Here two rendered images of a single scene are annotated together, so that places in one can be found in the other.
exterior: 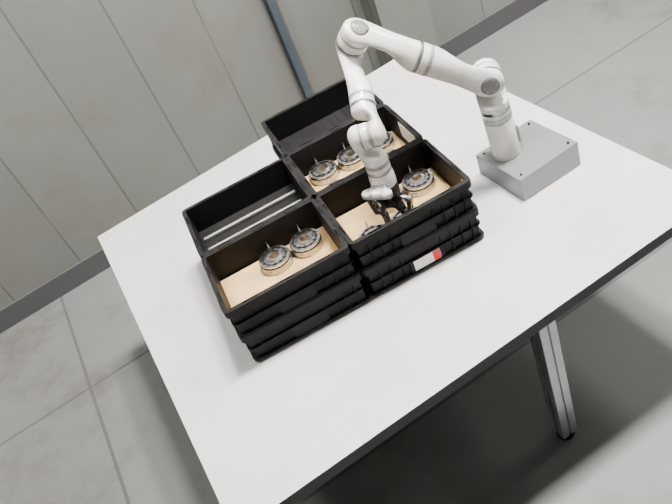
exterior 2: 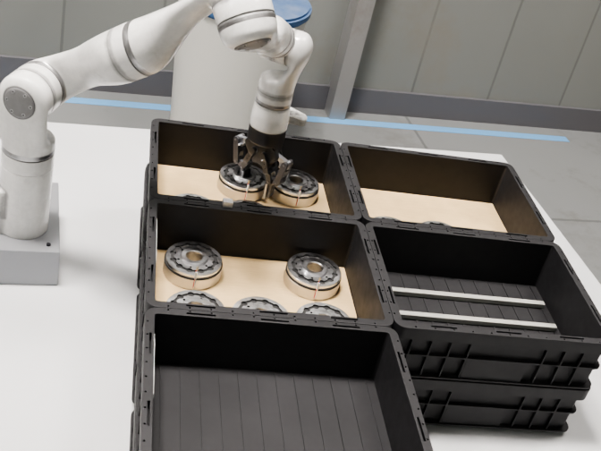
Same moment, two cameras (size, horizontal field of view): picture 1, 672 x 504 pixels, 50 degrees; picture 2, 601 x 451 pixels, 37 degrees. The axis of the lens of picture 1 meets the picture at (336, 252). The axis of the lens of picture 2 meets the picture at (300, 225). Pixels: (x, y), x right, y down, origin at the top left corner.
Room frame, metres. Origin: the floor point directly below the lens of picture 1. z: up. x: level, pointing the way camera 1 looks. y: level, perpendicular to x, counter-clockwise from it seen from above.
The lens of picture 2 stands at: (3.28, -0.33, 1.82)
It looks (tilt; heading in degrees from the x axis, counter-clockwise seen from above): 33 degrees down; 172
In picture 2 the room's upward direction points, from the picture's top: 14 degrees clockwise
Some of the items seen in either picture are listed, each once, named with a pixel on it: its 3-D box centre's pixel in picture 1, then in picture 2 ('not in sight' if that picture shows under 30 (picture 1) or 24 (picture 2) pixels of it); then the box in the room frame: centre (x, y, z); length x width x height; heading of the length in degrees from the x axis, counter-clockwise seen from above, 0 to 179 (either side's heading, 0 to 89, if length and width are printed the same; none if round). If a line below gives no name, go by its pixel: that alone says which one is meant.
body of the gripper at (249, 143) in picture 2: (387, 193); (264, 142); (1.68, -0.21, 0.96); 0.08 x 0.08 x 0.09
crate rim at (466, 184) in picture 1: (390, 191); (251, 171); (1.74, -0.22, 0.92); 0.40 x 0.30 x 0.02; 96
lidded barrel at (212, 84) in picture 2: not in sight; (232, 68); (-0.05, -0.26, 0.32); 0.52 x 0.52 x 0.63
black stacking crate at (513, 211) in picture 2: (279, 267); (435, 214); (1.70, 0.17, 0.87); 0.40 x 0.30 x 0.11; 96
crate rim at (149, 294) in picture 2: (352, 149); (265, 264); (2.04, -0.19, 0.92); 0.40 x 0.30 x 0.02; 96
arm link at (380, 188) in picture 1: (379, 179); (276, 108); (1.67, -0.20, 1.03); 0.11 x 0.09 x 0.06; 144
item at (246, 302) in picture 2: (350, 155); (260, 317); (2.11, -0.18, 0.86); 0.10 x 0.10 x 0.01
